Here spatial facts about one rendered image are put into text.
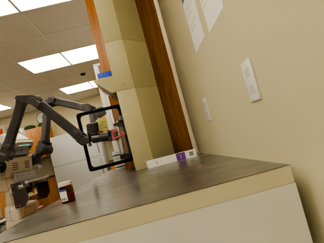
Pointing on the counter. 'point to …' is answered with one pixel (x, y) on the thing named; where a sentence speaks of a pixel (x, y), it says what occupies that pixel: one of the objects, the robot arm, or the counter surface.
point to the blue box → (104, 74)
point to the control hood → (107, 86)
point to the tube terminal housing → (139, 101)
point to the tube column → (119, 20)
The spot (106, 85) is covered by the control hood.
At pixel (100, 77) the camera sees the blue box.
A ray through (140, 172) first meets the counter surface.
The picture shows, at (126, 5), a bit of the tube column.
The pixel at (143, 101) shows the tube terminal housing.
